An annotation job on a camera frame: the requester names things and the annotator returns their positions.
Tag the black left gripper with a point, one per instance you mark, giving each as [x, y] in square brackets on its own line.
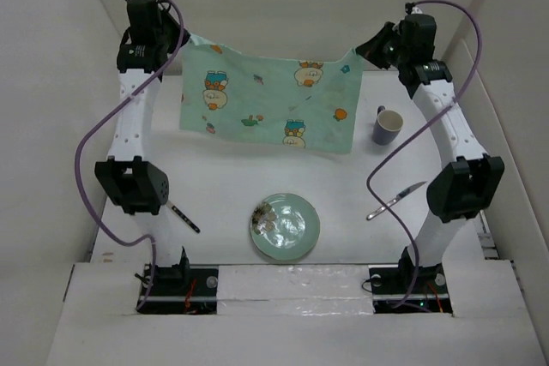
[165, 15]

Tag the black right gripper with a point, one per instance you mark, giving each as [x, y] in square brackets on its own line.
[371, 49]

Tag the green cartoon print cloth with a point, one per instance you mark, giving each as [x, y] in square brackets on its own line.
[305, 104]

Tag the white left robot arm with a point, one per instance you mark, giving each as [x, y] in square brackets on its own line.
[127, 175]

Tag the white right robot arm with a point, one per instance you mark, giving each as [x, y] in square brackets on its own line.
[469, 176]

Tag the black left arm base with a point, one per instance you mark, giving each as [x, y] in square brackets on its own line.
[177, 291]

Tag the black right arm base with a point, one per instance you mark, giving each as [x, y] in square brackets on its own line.
[394, 289]

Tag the purple ceramic mug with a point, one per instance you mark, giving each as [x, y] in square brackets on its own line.
[387, 127]

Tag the steel table knife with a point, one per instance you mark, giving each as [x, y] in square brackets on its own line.
[400, 196]

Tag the green floral plate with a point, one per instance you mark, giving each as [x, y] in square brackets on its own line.
[285, 227]

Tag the steel fork black handle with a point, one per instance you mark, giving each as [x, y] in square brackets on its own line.
[183, 217]

